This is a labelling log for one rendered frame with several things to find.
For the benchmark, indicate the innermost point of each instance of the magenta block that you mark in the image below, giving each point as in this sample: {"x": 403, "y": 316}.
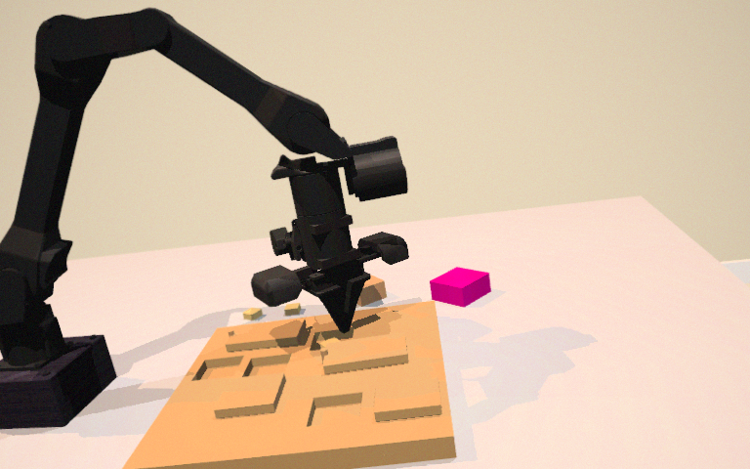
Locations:
{"x": 460, "y": 287}

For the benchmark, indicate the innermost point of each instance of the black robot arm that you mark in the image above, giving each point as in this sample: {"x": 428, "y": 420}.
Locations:
{"x": 71, "y": 57}

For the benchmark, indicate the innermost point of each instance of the tan block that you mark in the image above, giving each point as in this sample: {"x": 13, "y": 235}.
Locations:
{"x": 252, "y": 314}
{"x": 292, "y": 309}
{"x": 323, "y": 344}

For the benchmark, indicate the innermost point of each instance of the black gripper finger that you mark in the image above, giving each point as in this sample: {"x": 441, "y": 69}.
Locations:
{"x": 332, "y": 300}
{"x": 351, "y": 289}

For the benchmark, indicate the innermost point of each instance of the small orange block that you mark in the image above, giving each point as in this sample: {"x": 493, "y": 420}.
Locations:
{"x": 373, "y": 290}

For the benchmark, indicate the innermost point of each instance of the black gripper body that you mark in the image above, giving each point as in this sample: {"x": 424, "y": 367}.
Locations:
{"x": 328, "y": 248}

